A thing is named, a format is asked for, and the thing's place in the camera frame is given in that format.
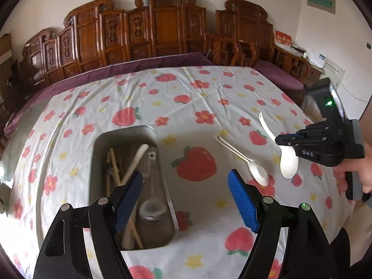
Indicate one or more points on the dark wooden cabinet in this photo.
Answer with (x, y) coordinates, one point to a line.
(8, 87)

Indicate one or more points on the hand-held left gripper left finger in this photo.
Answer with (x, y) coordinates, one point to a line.
(128, 202)

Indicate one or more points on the rectangular metal utensil container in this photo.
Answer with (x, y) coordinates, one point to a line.
(162, 168)

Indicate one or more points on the person's right hand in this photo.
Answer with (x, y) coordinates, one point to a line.
(366, 174)

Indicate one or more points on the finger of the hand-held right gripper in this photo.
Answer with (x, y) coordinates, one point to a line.
(308, 138)

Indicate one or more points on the carved wooden bench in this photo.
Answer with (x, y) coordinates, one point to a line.
(165, 26)

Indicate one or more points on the white and blue box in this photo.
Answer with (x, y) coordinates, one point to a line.
(316, 59)

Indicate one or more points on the green wall panel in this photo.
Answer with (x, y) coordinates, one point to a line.
(321, 2)

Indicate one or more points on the red printed box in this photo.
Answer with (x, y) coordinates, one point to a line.
(282, 37)

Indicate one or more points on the wooden chopstick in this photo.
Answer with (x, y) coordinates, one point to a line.
(116, 168)

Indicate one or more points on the white ceramic spoon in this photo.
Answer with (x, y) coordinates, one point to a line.
(289, 164)

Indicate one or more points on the floral strawberry bed sheet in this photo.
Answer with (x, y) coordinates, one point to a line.
(197, 110)

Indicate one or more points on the metal spoon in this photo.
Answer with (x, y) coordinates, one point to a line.
(151, 212)

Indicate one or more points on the white wall paper sheet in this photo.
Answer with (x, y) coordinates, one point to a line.
(334, 71)

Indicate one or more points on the beige wooden spoon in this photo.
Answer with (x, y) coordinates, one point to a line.
(133, 162)

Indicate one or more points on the cardboard box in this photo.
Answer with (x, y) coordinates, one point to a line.
(5, 46)

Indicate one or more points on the carved wooden armchair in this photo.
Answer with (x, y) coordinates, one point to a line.
(250, 29)

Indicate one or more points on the small white plastic spoon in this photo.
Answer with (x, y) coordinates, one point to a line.
(258, 174)

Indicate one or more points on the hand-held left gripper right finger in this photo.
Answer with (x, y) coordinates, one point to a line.
(242, 202)

